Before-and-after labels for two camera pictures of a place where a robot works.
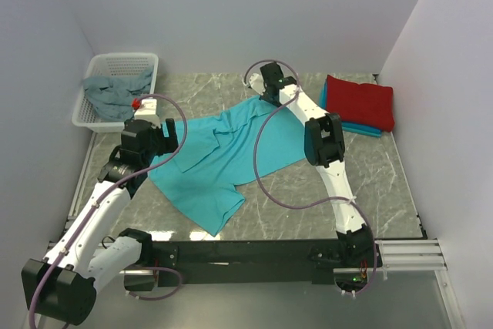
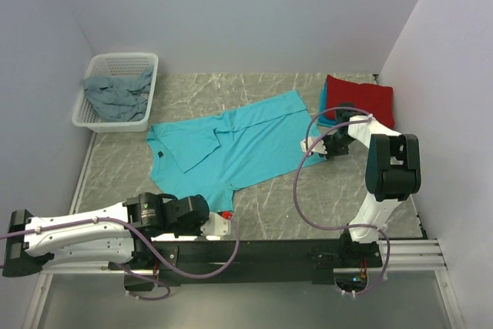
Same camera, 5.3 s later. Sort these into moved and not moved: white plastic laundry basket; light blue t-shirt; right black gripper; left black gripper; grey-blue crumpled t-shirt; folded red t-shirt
Moved: right black gripper; left black gripper
Not moved: white plastic laundry basket; light blue t-shirt; folded red t-shirt; grey-blue crumpled t-shirt
